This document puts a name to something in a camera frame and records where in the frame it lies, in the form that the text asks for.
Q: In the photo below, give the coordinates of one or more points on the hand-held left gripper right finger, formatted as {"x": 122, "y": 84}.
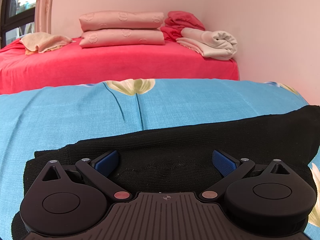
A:
{"x": 223, "y": 162}

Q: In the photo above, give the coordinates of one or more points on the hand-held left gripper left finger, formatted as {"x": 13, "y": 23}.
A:
{"x": 107, "y": 162}

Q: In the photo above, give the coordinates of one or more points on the black pants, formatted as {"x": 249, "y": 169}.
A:
{"x": 175, "y": 142}

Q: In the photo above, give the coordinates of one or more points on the blue floral blanket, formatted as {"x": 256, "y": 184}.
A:
{"x": 62, "y": 110}

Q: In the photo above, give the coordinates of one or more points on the red bed sheet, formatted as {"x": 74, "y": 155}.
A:
{"x": 100, "y": 65}

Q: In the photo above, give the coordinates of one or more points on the cream folded cloth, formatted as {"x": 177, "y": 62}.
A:
{"x": 212, "y": 43}

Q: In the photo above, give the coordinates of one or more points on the pink folded embossed blanket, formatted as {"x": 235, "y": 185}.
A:
{"x": 122, "y": 38}
{"x": 120, "y": 20}

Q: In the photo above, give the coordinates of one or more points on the peach towel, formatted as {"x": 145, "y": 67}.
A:
{"x": 42, "y": 41}

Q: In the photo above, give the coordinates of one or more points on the red folded cloth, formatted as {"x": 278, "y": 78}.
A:
{"x": 171, "y": 33}
{"x": 185, "y": 20}

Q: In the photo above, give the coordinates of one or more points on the pink curtain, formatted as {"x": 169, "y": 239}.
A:
{"x": 45, "y": 5}

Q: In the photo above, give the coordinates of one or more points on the dark framed window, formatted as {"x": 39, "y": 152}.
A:
{"x": 17, "y": 7}

